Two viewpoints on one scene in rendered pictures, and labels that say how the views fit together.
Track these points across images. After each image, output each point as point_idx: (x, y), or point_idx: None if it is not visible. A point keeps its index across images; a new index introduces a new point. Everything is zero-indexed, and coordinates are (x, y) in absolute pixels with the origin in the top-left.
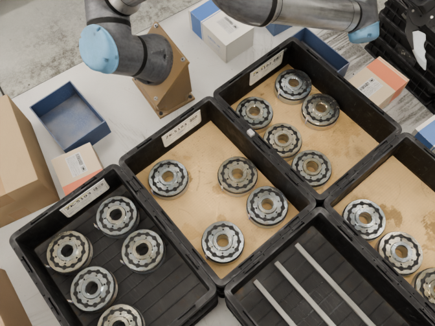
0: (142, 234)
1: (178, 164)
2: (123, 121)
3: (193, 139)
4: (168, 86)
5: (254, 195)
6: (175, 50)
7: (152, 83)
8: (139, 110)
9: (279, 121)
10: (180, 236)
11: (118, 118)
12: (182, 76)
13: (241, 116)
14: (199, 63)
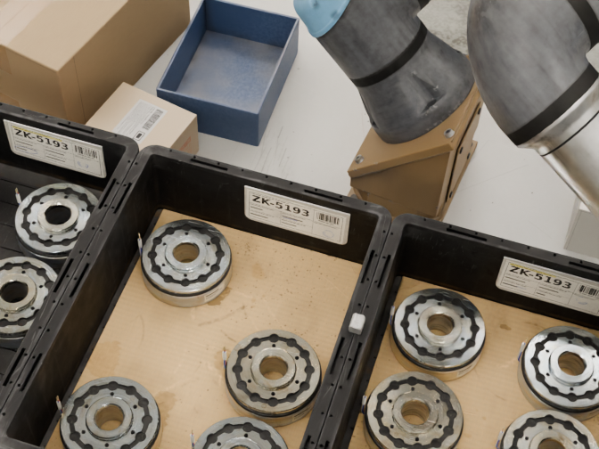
0: (45, 278)
1: (224, 257)
2: (293, 151)
3: (305, 259)
4: (389, 158)
5: (246, 427)
6: (460, 110)
7: (375, 129)
8: (334, 164)
9: (466, 395)
10: (55, 321)
11: (294, 141)
12: (427, 163)
13: (410, 308)
14: (522, 200)
